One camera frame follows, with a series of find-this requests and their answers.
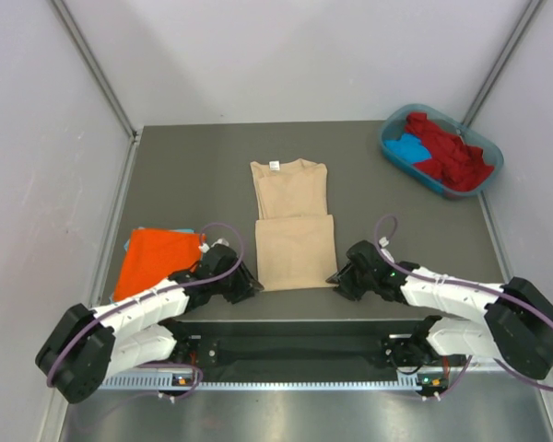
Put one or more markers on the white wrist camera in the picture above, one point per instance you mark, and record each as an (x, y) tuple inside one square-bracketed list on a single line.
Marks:
[(384, 243), (204, 247)]

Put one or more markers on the teal plastic basket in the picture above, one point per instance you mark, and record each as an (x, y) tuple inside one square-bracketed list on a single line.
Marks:
[(394, 127)]

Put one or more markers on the left aluminium corner post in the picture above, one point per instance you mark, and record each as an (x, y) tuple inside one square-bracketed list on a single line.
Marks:
[(64, 14)]

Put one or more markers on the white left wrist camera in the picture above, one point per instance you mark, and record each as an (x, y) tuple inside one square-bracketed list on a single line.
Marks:
[(204, 247)]

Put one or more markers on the aluminium corner post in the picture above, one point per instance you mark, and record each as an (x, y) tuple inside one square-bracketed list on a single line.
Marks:
[(64, 14), (514, 39)]

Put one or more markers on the orange folded t shirt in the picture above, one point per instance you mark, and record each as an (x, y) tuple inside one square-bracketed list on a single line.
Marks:
[(151, 256)]

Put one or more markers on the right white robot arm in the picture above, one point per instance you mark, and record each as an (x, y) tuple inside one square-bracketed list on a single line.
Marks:
[(511, 323)]

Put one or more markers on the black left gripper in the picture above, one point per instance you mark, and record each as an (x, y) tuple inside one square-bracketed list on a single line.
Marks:
[(246, 284)]

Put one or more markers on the red t shirt in basket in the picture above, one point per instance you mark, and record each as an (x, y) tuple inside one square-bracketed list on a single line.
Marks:
[(454, 164)]

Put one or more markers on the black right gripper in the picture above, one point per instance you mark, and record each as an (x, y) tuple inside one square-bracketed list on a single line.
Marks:
[(347, 286)]

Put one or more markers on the right aluminium corner post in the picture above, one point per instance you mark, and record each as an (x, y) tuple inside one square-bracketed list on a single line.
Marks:
[(514, 39)]

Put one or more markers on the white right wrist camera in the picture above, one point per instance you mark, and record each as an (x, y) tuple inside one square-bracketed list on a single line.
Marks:
[(384, 243)]

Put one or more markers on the beige t shirt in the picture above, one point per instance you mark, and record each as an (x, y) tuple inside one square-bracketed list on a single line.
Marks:
[(294, 233)]

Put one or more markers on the light blue folded t shirt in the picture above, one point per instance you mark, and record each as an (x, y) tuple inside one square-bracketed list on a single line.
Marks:
[(176, 230)]

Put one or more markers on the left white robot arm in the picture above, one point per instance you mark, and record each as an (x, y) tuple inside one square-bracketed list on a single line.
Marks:
[(89, 345)]

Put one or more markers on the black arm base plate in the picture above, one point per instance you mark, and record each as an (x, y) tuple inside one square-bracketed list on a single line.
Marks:
[(285, 350)]

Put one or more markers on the blue t shirt in basket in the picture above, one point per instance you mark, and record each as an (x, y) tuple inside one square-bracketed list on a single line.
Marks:
[(409, 148)]

